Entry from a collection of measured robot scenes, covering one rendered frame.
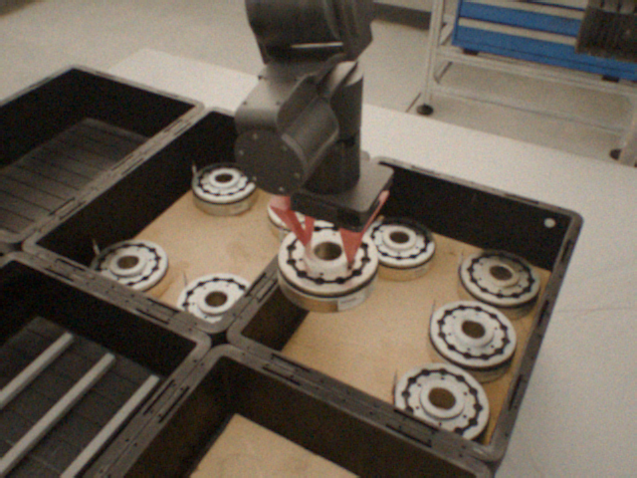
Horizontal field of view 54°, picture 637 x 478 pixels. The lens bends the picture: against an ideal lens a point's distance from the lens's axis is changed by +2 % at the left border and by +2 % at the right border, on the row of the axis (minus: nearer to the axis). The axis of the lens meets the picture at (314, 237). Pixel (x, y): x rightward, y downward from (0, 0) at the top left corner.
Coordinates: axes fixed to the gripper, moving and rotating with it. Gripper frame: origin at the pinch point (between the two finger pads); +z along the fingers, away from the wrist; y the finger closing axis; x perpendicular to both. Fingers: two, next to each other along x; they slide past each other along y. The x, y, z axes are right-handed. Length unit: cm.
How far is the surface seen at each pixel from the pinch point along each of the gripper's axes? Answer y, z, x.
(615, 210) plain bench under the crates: 28, 36, 64
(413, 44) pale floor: -80, 118, 261
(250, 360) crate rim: -4.0, 9.1, -10.4
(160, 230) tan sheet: -33.5, 20.3, 9.5
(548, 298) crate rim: 21.1, 10.4, 12.5
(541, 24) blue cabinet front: -10, 68, 201
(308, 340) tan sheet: -3.8, 19.8, 1.2
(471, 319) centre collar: 13.8, 16.7, 10.9
